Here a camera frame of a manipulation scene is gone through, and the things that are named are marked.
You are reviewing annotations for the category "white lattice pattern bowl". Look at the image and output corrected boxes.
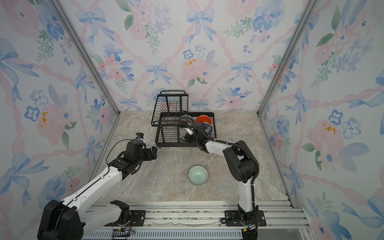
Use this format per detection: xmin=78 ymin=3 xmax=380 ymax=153
xmin=179 ymin=115 xmax=195 ymax=125

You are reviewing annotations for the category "aluminium rail frame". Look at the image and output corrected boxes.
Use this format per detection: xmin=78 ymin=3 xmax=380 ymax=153
xmin=64 ymin=201 xmax=314 ymax=240

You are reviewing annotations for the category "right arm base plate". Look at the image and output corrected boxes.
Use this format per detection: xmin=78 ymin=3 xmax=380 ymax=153
xmin=221 ymin=210 xmax=267 ymax=228

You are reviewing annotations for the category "pale green celadon bowl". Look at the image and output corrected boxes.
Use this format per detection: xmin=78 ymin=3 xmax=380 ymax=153
xmin=188 ymin=166 xmax=209 ymax=186

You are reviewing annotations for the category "corner aluminium post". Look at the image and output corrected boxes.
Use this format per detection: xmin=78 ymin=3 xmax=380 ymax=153
xmin=47 ymin=0 xmax=121 ymax=116
xmin=257 ymin=0 xmax=318 ymax=118

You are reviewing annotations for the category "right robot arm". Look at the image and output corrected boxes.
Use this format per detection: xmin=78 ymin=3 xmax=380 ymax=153
xmin=185 ymin=126 xmax=262 ymax=240

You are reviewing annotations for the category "orange plastic bowl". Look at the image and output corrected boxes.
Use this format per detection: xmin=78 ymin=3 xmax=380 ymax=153
xmin=196 ymin=115 xmax=212 ymax=125

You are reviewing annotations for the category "black wire dish rack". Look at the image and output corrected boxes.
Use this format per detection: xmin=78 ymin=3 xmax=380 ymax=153
xmin=151 ymin=90 xmax=217 ymax=148

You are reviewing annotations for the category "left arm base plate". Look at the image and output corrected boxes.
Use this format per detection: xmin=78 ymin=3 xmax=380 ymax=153
xmin=105 ymin=210 xmax=147 ymax=227

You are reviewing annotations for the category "blue floral ceramic bowl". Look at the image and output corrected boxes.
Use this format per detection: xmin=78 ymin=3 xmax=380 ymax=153
xmin=203 ymin=123 xmax=213 ymax=136

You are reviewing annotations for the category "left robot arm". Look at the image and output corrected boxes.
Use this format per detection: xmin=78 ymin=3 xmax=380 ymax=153
xmin=37 ymin=138 xmax=158 ymax=240

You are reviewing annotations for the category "right corner aluminium post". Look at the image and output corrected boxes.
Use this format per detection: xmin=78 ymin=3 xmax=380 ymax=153
xmin=257 ymin=0 xmax=318 ymax=118

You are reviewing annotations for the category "left corner aluminium post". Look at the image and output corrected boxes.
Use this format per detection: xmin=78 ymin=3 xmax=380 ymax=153
xmin=47 ymin=0 xmax=121 ymax=116

